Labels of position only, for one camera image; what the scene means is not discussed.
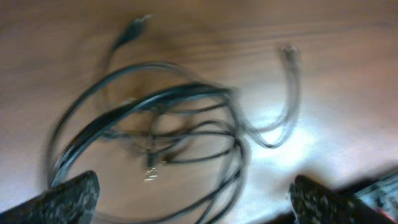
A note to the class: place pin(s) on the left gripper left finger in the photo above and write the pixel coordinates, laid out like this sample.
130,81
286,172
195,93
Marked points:
73,201

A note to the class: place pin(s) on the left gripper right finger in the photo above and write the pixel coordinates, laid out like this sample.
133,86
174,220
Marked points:
313,203

